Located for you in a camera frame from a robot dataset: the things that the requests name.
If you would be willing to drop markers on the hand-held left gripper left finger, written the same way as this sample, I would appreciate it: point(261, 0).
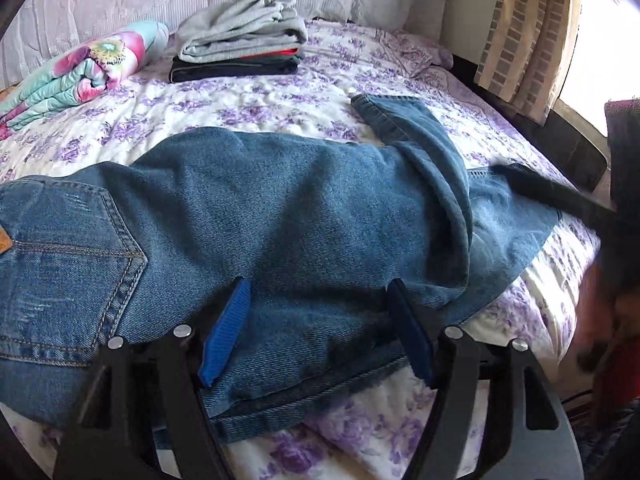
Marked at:
point(226, 330)

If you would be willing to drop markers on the folded floral blanket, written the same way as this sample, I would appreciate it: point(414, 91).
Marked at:
point(85, 75)

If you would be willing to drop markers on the folded dark pants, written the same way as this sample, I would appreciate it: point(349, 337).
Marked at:
point(220, 67)

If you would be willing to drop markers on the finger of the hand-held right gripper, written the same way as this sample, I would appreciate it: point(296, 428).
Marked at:
point(555, 192)

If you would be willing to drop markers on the folded red garment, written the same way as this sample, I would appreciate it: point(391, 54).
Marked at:
point(280, 53)

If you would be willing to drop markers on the brick pattern curtain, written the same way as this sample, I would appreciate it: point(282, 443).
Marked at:
point(530, 35)

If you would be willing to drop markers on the blue denim pants with patches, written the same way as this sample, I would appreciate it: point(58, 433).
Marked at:
point(280, 210)

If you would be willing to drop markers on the folded grey garment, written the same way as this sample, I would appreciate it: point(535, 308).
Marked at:
point(240, 30)

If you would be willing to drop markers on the purple floral bedspread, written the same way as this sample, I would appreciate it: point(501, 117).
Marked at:
point(250, 105)

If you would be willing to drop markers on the purple floral pillow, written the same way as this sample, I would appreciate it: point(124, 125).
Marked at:
point(380, 47)

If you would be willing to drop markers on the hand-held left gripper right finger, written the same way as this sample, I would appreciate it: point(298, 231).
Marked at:
point(411, 335)

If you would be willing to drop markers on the dark bed frame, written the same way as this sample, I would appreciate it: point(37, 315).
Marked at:
point(545, 145)

